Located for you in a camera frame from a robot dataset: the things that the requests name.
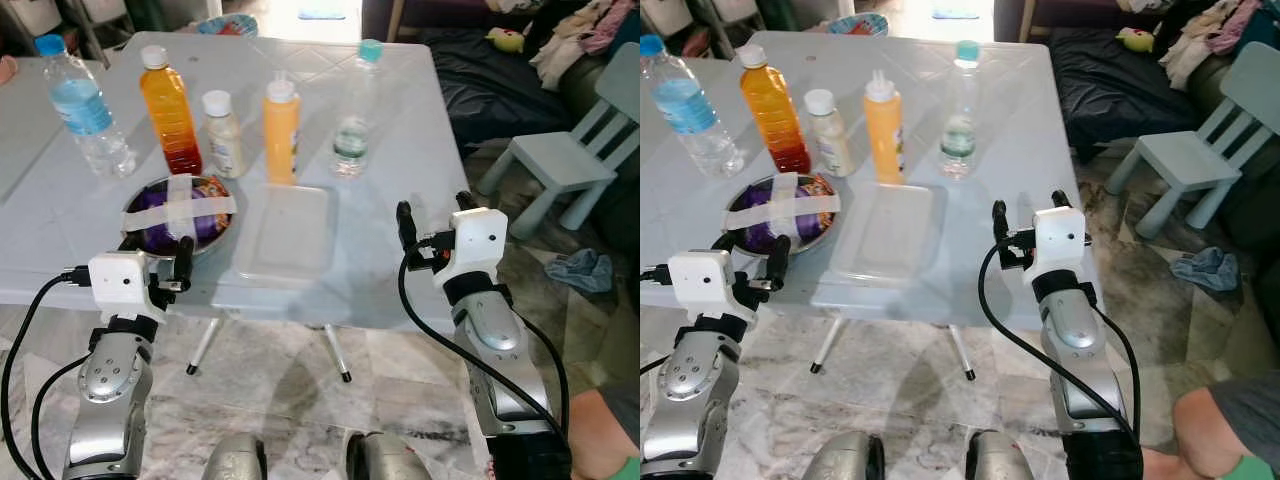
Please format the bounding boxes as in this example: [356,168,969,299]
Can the light blue plastic table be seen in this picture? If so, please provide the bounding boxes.
[0,36,511,383]
[640,30,1103,383]

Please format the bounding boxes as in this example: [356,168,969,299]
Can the purple snack packet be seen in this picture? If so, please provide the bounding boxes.
[132,178,231,251]
[735,177,836,251]

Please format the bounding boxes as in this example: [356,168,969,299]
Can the metal bowl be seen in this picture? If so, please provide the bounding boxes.
[121,174,239,257]
[724,173,842,257]

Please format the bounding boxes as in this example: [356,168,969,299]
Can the white tape cross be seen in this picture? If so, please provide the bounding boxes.
[727,172,841,238]
[124,173,238,238]

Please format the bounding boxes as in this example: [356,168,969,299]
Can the light blue child chair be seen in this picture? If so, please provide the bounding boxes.
[477,42,641,240]
[1104,41,1280,242]

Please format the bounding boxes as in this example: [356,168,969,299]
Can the clear bottle teal cap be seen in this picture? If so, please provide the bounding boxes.
[937,39,984,182]
[329,39,387,180]

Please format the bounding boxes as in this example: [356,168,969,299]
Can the clear plastic lidded container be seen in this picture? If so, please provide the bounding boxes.
[231,183,340,285]
[827,182,950,287]

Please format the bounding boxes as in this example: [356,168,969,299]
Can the dark sofa bedding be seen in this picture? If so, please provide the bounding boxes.
[1048,26,1233,166]
[418,26,601,153]

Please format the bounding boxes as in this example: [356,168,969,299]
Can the small cream bottle white cap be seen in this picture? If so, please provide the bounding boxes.
[803,88,857,179]
[201,89,248,180]

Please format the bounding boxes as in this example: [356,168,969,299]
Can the blue crumpled cloth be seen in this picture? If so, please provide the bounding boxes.
[544,247,614,295]
[1169,246,1242,294]

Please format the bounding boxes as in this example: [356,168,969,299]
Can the orange juice bottle white cap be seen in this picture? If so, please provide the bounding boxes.
[138,44,204,177]
[738,43,813,176]

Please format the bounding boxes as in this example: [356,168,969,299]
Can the blue label water bottle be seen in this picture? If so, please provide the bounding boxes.
[640,34,747,180]
[34,34,138,180]

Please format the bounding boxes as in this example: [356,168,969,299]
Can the orange squeeze sauce bottle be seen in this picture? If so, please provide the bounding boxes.
[262,72,303,187]
[862,72,907,186]

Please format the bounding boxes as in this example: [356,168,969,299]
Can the grey robot left leg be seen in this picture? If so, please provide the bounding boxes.
[799,431,887,480]
[202,431,270,480]

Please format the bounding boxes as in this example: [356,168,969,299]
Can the grey robot leg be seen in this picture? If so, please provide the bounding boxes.
[799,431,887,480]
[964,429,1037,480]
[344,429,433,480]
[202,431,270,480]

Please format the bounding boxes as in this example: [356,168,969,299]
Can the pile of clothes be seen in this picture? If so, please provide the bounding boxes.
[1158,0,1280,93]
[528,0,641,93]

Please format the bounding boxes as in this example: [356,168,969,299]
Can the grey robot right leg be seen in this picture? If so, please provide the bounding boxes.
[344,429,433,480]
[964,429,1037,480]

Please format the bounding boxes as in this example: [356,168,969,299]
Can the person's bare leg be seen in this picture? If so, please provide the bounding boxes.
[1140,368,1280,480]
[563,384,641,480]

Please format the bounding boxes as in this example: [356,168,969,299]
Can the blue patterned plate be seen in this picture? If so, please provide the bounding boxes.
[828,12,890,37]
[194,13,260,38]

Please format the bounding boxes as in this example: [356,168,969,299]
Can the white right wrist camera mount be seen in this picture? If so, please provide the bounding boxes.
[440,207,509,283]
[1030,205,1093,281]

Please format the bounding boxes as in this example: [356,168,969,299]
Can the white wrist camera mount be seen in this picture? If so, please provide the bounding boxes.
[88,250,167,320]
[667,250,747,320]
[1030,205,1093,281]
[440,207,509,283]

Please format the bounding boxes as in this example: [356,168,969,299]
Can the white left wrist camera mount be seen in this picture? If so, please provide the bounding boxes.
[88,250,167,320]
[667,250,747,320]

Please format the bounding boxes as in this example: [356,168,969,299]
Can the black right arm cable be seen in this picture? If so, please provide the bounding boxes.
[397,235,573,446]
[977,235,1143,441]

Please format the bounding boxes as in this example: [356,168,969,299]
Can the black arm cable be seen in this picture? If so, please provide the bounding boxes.
[977,235,1143,441]
[397,235,573,446]
[640,264,673,381]
[0,266,96,480]

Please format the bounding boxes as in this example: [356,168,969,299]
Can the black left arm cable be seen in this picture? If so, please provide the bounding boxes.
[640,264,673,381]
[0,266,96,480]

